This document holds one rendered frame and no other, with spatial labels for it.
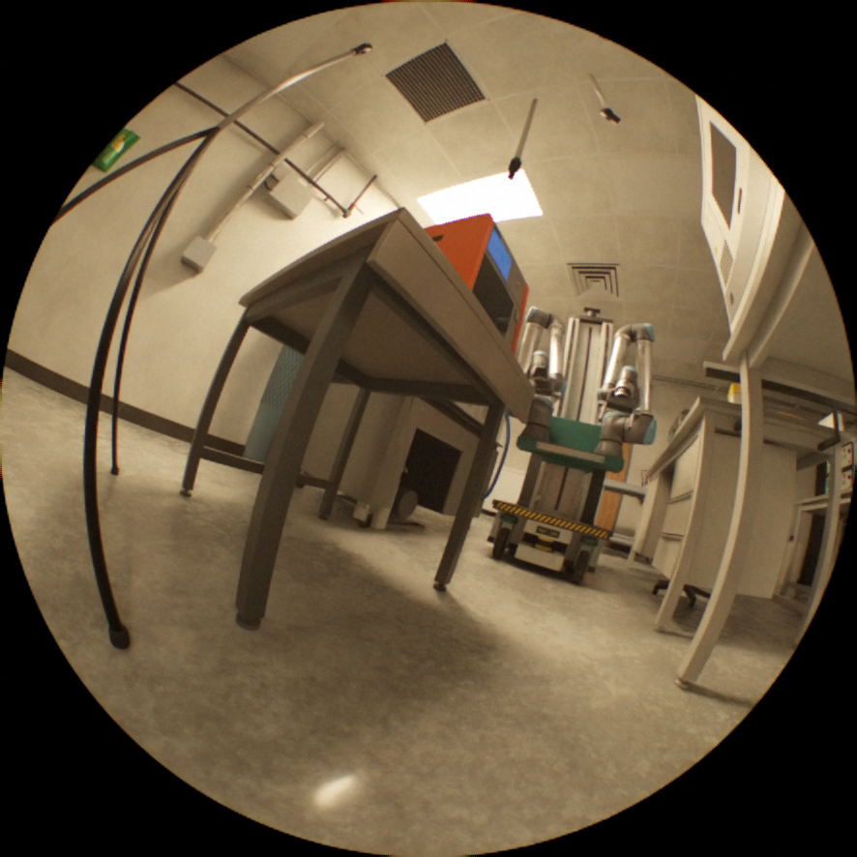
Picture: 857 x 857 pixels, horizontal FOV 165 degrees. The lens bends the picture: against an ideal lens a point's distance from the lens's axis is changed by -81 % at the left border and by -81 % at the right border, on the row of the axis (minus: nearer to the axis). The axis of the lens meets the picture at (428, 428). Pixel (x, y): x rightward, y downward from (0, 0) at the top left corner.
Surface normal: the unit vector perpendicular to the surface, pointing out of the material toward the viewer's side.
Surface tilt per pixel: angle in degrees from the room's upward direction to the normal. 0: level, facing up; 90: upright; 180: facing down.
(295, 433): 90
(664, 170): 180
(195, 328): 90
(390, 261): 90
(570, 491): 90
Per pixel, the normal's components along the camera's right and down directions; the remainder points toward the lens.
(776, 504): -0.54, -0.29
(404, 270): 0.79, 0.16
